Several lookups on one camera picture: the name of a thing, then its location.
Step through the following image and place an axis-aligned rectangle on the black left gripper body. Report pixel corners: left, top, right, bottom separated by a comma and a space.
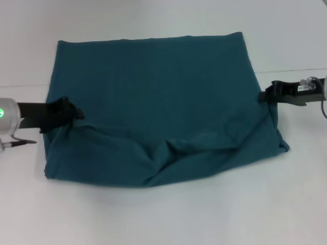
16, 96, 67, 134

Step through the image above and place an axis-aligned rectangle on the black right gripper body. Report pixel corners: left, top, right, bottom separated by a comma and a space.
270, 76, 327, 106

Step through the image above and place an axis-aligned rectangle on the teal t-shirt with FREE print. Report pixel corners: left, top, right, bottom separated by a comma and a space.
42, 31, 291, 190

